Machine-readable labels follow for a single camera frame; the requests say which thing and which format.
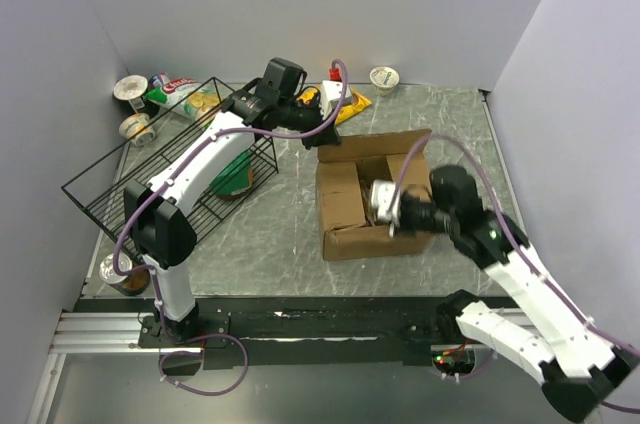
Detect brown cardboard express box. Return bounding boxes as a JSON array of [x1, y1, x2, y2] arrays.
[[316, 129, 433, 261]]

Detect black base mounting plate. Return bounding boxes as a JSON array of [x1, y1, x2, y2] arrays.
[[137, 296, 496, 371]]

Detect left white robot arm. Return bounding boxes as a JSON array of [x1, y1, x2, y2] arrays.
[[113, 58, 351, 346]]

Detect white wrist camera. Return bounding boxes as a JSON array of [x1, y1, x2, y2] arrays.
[[319, 79, 352, 120], [369, 180, 400, 238]]

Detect green white chips bag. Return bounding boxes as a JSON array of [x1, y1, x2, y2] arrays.
[[145, 78, 221, 128]]

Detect black wire rack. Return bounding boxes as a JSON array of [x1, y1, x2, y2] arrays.
[[60, 76, 281, 265]]

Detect metal tin can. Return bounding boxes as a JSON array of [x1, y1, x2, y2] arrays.
[[99, 252, 150, 297]]

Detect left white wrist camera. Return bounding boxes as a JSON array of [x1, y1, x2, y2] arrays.
[[319, 79, 352, 120]]

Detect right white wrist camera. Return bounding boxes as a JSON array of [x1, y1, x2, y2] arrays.
[[369, 180, 400, 238]]

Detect blue white small packet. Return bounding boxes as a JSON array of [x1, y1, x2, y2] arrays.
[[148, 73, 171, 91]]

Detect green lidded jar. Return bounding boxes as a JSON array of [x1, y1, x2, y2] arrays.
[[209, 151, 253, 200]]

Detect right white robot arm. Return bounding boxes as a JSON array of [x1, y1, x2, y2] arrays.
[[390, 165, 639, 423]]

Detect white yogurt cup upright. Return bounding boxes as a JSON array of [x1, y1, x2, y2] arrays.
[[113, 75, 148, 113]]

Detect aluminium rail frame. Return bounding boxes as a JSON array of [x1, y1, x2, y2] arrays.
[[48, 311, 151, 355]]

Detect yellow Lays chips bag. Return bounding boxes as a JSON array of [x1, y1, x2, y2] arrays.
[[298, 85, 372, 125]]

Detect white yogurt cup rear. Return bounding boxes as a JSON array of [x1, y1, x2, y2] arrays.
[[369, 66, 400, 96]]

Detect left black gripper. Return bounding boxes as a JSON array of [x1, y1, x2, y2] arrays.
[[280, 92, 342, 151]]

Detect white yogurt cup lying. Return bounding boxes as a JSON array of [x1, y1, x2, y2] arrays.
[[119, 113, 156, 147]]

